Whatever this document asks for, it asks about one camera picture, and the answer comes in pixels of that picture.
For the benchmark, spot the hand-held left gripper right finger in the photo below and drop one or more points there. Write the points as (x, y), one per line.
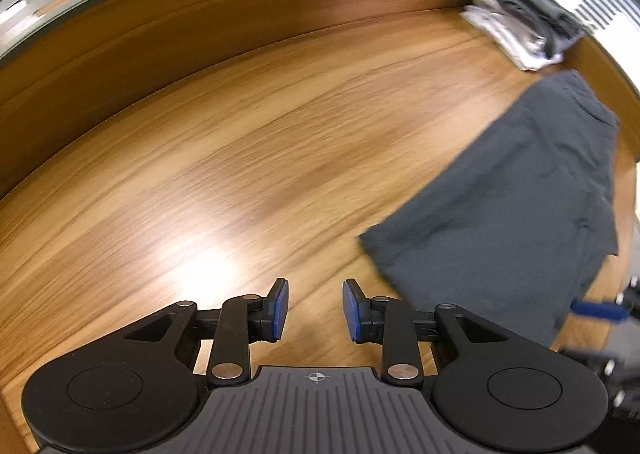
(352, 311)

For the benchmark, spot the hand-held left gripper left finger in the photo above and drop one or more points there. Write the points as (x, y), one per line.
(280, 309)

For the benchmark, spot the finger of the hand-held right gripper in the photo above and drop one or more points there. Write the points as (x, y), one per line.
(597, 309)
(612, 374)

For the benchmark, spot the dark grey pants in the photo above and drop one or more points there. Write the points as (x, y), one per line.
(510, 204)

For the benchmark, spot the pile of folded clothes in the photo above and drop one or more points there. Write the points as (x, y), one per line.
(525, 24)

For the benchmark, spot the wooden desk partition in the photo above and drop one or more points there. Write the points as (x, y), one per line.
(150, 34)

